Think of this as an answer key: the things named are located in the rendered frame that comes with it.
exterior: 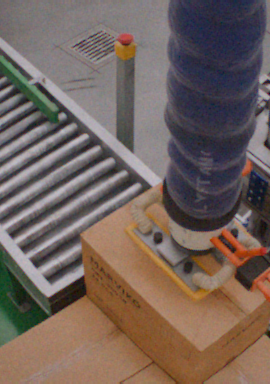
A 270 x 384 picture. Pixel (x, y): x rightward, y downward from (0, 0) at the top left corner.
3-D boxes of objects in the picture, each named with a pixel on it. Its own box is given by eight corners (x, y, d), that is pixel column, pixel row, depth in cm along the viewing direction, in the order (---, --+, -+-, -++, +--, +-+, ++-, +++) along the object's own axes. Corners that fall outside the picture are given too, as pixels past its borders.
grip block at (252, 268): (231, 276, 200) (234, 265, 196) (255, 258, 204) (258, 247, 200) (249, 294, 196) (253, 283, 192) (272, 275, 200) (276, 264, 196)
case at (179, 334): (86, 294, 267) (79, 234, 235) (167, 240, 283) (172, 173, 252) (189, 392, 238) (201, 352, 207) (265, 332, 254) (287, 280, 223)
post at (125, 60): (115, 190, 368) (114, 42, 290) (126, 184, 371) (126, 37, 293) (124, 199, 365) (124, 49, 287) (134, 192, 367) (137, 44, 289)
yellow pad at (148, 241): (123, 231, 223) (123, 222, 219) (149, 215, 227) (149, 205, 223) (195, 303, 206) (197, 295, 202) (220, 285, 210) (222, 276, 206)
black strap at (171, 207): (145, 191, 204) (145, 182, 201) (206, 153, 213) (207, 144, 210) (198, 243, 193) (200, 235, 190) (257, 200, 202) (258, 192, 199)
